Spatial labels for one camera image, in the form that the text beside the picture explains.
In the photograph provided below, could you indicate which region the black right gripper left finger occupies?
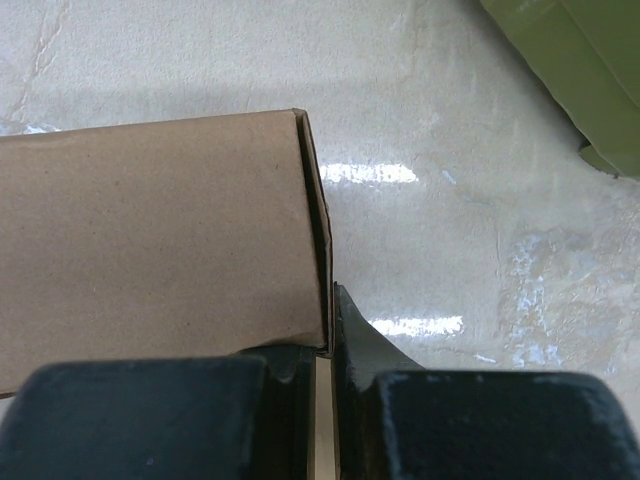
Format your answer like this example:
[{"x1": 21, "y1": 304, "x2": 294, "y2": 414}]
[{"x1": 1, "y1": 345, "x2": 315, "y2": 479}]

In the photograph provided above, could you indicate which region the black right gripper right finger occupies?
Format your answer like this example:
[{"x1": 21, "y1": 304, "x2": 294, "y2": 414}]
[{"x1": 332, "y1": 285, "x2": 639, "y2": 479}]

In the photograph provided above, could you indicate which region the brown cardboard paper box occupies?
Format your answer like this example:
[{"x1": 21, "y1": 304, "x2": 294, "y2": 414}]
[{"x1": 1, "y1": 109, "x2": 334, "y2": 407}]

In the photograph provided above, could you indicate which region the green plastic tub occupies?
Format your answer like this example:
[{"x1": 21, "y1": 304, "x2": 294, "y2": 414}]
[{"x1": 482, "y1": 1, "x2": 639, "y2": 179}]

